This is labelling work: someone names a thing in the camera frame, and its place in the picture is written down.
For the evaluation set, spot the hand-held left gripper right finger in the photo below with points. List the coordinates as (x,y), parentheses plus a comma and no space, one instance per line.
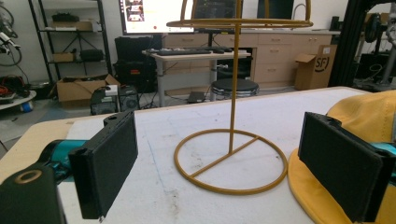
(339,161)

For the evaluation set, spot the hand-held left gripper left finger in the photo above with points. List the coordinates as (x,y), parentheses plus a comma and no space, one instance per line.
(104,168)

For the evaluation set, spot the yellow cap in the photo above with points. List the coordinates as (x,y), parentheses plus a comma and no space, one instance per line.
(367,118)

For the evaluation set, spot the black computer tower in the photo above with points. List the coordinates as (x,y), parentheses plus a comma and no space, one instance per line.
(102,104)
(128,99)

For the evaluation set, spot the small white box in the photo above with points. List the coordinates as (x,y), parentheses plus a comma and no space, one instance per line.
(111,90)

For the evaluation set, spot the open cardboard box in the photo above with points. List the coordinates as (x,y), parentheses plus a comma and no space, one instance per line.
(77,91)

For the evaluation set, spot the printed closed cardboard box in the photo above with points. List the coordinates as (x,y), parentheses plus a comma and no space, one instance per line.
(314,70)

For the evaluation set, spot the black equipment case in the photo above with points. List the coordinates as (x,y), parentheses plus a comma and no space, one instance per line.
(137,74)
(137,48)

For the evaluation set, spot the round white platform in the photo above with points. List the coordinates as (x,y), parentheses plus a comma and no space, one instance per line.
(17,101)

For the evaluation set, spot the black bag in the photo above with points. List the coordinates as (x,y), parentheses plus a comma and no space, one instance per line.
(65,17)
(91,55)

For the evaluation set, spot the flat black device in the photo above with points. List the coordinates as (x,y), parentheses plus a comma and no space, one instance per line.
(196,97)

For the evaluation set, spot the small cardboard box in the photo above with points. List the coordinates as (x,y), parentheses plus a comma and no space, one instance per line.
(63,57)

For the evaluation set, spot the white office desk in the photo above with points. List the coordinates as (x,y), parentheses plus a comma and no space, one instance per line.
(186,79)

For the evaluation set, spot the wooden drawer cabinet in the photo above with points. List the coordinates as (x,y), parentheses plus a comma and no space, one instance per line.
(274,59)

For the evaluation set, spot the black metal shelf rack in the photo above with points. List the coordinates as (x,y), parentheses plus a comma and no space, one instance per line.
(104,40)

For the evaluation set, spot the black round stool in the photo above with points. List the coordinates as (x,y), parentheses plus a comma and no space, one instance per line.
(235,85)

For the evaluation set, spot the black keyboard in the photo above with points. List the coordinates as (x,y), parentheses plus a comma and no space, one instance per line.
(179,52)

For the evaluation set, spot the flat cardboard box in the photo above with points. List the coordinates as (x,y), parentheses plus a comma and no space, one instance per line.
(74,25)

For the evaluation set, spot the curved metal faucet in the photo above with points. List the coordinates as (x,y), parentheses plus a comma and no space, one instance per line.
(298,7)

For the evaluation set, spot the lit computer monitor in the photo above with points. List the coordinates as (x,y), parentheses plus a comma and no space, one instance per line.
(155,15)

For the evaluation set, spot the dark computer monitor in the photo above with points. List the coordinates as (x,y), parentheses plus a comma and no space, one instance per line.
(277,7)
(214,7)

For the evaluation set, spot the black metal frame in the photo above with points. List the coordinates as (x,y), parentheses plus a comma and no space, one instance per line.
(345,40)

